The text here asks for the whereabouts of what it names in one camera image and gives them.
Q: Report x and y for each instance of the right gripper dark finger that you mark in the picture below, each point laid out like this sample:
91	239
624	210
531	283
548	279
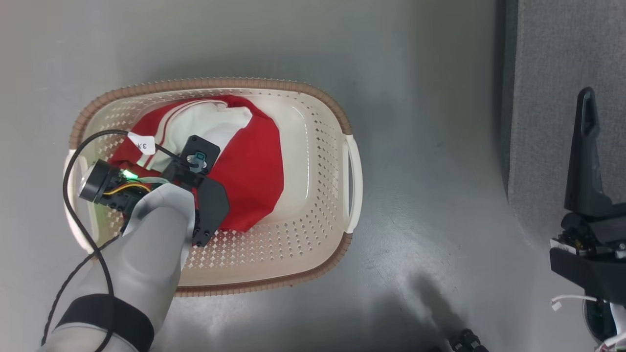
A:
584	161

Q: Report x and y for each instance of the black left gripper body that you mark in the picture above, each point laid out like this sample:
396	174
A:
210	205

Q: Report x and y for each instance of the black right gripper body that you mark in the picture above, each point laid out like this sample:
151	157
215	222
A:
592	259

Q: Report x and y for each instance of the red and white garment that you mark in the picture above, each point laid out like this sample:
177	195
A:
254	166

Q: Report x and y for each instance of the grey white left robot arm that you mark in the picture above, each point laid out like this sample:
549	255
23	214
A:
142	254

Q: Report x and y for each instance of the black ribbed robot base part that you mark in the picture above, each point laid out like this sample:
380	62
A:
467	341

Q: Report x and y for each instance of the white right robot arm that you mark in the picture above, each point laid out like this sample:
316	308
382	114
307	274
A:
614	322

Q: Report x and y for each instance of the grey fabric sofa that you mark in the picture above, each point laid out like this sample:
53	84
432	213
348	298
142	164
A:
547	98

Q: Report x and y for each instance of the cream plastic laundry basket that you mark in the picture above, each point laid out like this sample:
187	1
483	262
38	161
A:
303	234

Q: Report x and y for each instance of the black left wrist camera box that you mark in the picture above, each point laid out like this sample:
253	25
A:
199	154

